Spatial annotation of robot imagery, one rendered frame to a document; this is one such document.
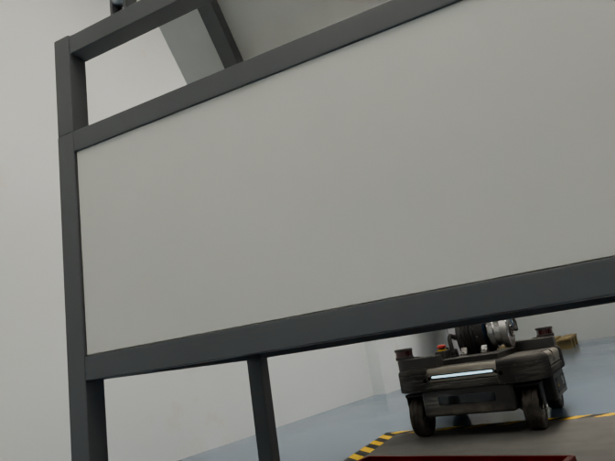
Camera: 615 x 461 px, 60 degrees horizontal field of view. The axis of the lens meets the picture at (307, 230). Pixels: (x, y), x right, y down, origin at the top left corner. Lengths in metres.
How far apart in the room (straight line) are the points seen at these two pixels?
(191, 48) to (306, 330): 0.94
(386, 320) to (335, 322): 0.07
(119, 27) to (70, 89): 0.15
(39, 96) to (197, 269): 1.74
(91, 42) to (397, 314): 0.75
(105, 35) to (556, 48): 0.75
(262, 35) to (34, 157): 1.23
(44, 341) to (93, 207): 1.24
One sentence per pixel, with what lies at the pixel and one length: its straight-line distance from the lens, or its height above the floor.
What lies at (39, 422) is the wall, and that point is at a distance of 2.16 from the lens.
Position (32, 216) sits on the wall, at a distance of 2.25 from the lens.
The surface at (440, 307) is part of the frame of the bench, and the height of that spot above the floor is 0.38.
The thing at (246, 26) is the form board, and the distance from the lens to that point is 1.41.
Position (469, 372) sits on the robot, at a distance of 1.99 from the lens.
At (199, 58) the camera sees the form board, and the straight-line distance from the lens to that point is 1.48.
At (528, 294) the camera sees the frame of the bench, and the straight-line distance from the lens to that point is 0.65.
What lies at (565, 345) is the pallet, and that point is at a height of 0.05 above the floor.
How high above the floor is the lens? 0.34
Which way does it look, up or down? 13 degrees up
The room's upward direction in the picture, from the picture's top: 9 degrees counter-clockwise
